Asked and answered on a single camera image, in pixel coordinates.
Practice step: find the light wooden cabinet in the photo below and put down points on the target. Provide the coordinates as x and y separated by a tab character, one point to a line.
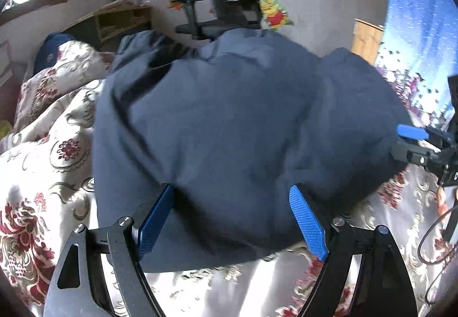
366	40

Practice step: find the floral white red bedspread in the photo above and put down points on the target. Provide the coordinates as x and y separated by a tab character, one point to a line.
47	189

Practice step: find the blue starry curtain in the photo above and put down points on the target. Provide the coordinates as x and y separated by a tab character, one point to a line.
417	55

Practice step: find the Winnie the Pooh poster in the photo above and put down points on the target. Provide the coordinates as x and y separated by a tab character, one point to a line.
274	14

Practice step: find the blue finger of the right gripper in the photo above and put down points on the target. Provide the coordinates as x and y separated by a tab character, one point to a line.
415	154
412	132

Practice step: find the navy blue puffer jacket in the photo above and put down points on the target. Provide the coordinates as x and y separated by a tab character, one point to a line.
233	125

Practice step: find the person's right hand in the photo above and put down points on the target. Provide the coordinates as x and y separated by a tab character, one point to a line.
441	201

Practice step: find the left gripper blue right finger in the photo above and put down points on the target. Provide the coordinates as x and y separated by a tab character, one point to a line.
383	287

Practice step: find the floral pillow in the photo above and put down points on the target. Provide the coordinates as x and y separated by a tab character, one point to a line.
78	64

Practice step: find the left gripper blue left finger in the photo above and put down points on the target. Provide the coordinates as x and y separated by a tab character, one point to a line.
78	286

